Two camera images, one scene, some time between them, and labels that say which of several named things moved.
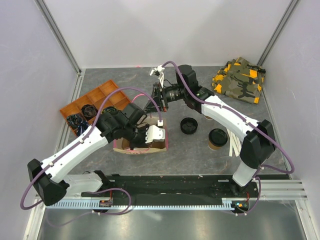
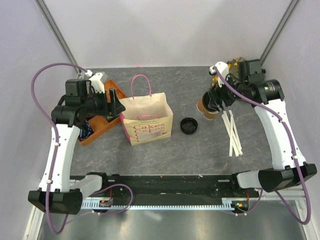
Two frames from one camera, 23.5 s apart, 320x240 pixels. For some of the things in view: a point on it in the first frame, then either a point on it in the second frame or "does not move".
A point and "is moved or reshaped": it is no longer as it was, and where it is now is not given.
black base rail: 203,186 does not move
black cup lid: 188,125 does not move
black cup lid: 217,137 is moved or reshaped
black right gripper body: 164,100 → 228,95
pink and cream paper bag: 120,146 is moved or reshaped
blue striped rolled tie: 82,126 does not move
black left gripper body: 138,138 → 106,103
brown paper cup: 213,147 is moved or reshaped
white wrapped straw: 234,143 does not move
